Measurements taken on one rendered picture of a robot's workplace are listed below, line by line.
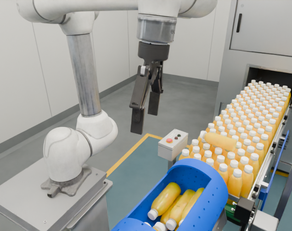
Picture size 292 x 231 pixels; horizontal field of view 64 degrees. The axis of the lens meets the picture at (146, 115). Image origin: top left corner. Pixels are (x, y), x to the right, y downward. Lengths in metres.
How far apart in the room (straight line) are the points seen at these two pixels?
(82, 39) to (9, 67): 2.47
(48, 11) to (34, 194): 0.78
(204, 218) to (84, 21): 0.88
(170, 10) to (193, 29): 4.91
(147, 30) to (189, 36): 4.97
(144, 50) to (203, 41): 4.89
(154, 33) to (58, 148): 0.69
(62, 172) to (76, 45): 0.55
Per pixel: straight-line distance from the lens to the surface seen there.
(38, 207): 1.16
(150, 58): 0.55
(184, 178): 1.17
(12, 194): 1.27
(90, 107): 1.12
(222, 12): 5.28
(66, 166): 1.10
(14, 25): 3.49
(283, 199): 1.62
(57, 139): 1.06
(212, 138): 1.38
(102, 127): 1.15
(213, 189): 1.01
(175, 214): 1.03
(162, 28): 0.54
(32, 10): 0.93
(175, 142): 1.41
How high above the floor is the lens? 1.88
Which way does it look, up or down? 27 degrees down
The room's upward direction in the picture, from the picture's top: straight up
